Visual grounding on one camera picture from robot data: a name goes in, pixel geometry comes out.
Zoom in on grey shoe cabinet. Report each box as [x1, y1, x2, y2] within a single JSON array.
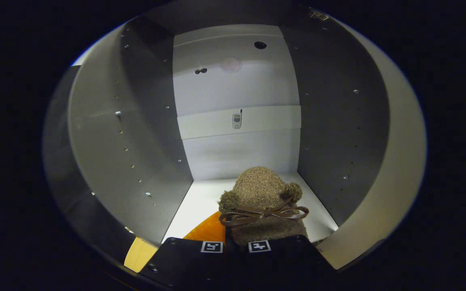
[[67, 8, 391, 248]]

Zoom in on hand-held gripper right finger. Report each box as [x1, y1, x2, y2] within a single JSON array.
[[225, 234, 337, 288]]

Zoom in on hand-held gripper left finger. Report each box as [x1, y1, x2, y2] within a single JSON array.
[[139, 210, 226, 287]]

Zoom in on brown fuzzy shoe with bow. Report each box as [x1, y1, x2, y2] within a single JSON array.
[[218, 166, 310, 245]]

